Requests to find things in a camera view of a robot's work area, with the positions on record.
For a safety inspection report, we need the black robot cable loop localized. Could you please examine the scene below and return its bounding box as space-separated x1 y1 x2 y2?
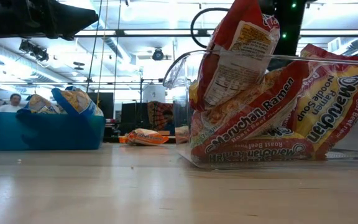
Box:
190 7 229 49

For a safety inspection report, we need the round black ceiling spotlight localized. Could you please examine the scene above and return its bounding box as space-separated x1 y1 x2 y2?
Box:
152 48 165 62

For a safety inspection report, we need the black hanging cable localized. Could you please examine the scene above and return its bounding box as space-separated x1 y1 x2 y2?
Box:
85 0 104 93

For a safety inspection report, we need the mandala tapestry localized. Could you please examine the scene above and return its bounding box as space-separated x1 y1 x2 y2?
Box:
147 101 175 131

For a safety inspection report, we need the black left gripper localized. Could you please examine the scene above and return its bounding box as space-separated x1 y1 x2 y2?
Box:
0 0 99 52

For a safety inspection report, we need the small blue plastic bin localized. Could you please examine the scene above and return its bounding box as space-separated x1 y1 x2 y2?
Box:
0 111 106 151

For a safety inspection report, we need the clear plastic bin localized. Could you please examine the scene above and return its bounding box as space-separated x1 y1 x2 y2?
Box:
162 49 358 170

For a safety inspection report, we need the red Maruchan noodle pack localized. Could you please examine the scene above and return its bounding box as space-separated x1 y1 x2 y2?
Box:
190 67 310 156
290 43 358 161
188 0 281 112
191 127 315 162

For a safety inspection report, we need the black ceiling light fixture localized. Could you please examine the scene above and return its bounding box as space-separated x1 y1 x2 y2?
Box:
19 39 50 62

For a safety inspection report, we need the blue Maruchan noodle pack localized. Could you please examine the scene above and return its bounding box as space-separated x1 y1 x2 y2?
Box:
51 86 104 118
17 93 65 114

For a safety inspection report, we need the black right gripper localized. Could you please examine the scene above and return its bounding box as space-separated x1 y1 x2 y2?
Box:
258 0 307 57

